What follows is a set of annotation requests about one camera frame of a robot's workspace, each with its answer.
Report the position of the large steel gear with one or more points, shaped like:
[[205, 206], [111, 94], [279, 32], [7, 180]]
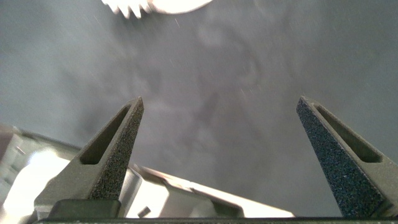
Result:
[[124, 5]]

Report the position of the round white plate with pins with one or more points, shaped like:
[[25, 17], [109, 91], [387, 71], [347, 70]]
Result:
[[177, 5]]

